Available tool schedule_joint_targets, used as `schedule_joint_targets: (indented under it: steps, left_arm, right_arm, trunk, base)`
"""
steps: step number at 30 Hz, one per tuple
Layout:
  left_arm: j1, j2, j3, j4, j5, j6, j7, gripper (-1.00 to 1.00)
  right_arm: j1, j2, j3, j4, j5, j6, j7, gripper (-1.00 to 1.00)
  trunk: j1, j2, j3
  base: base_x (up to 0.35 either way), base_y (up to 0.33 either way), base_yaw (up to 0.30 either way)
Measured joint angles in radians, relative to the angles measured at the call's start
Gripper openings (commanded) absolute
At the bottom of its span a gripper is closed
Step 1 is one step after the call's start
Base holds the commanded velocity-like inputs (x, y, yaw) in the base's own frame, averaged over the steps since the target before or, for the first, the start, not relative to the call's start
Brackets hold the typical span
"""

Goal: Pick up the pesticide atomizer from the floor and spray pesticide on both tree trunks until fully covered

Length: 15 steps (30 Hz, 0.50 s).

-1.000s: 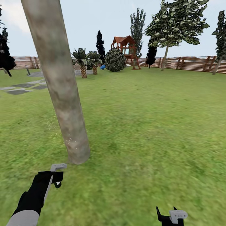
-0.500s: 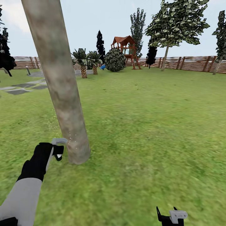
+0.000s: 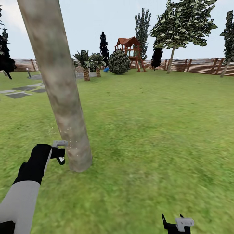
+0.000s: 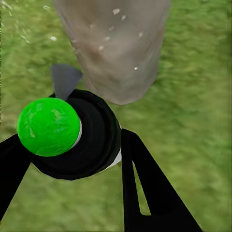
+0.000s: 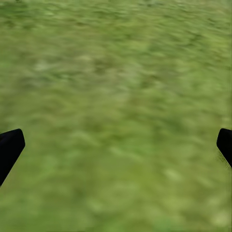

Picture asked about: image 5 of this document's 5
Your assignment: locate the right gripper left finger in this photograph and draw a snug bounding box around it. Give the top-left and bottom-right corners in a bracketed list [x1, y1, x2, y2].
[0, 129, 25, 187]

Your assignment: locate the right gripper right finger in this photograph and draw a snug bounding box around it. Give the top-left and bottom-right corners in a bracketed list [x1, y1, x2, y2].
[217, 129, 232, 167]

